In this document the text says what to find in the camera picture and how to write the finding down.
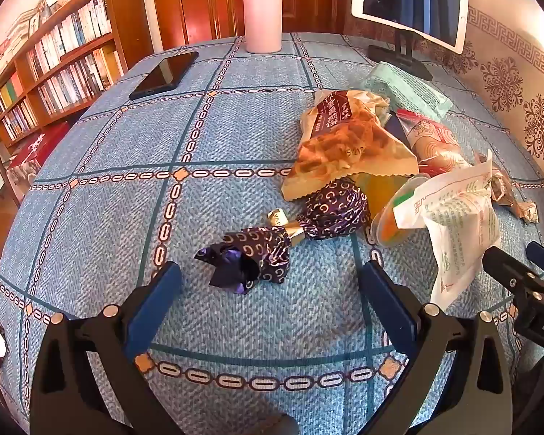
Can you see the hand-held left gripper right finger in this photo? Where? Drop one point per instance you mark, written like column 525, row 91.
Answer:
column 387, row 308

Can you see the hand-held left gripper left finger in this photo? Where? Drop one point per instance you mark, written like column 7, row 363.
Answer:
column 155, row 308

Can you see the white snack packet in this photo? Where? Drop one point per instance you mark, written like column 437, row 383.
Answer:
column 458, row 217

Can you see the orange jelly cup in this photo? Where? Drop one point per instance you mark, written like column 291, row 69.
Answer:
column 390, row 232

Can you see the purple foil chocolate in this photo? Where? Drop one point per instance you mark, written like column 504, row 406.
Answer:
column 331, row 210

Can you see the yellow jelly cup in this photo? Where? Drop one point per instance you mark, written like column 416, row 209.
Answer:
column 381, row 190

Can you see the red orange snack packet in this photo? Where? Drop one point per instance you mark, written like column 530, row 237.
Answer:
column 435, row 145

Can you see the brown cracker packet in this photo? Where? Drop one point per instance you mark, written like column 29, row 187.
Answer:
column 344, row 145

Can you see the dark blue box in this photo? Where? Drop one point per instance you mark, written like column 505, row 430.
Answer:
column 395, row 127

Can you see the green snack packet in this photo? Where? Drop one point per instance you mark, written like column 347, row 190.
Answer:
column 403, row 86

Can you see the blue patterned tablecloth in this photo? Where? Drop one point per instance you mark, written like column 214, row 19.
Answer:
column 163, row 154

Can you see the red box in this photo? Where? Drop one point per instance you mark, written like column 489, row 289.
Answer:
column 36, row 152

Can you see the patterned curtain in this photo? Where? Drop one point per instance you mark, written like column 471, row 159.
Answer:
column 517, row 54

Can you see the black smartphone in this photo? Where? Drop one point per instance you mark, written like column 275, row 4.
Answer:
column 165, row 75

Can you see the black tablet stand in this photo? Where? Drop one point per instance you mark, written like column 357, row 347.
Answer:
column 401, row 56

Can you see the rows of books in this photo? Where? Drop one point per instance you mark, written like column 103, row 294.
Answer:
column 68, row 54

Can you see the white tablet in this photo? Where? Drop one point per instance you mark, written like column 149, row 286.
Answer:
column 410, row 0

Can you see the wooden bookshelf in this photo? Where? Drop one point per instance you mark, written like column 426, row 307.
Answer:
column 127, row 18

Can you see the pink thermos bottle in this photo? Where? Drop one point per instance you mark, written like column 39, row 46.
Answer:
column 262, row 9

